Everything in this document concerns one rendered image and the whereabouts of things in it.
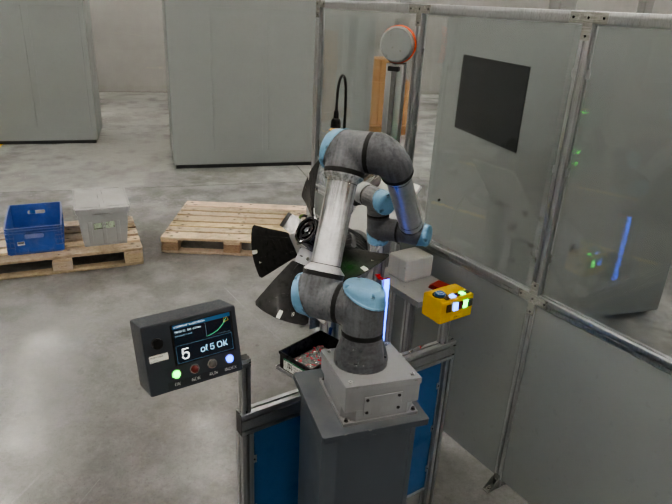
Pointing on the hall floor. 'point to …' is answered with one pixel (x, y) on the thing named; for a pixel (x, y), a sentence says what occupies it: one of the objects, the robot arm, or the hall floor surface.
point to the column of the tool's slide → (394, 106)
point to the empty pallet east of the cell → (223, 225)
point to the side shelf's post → (407, 327)
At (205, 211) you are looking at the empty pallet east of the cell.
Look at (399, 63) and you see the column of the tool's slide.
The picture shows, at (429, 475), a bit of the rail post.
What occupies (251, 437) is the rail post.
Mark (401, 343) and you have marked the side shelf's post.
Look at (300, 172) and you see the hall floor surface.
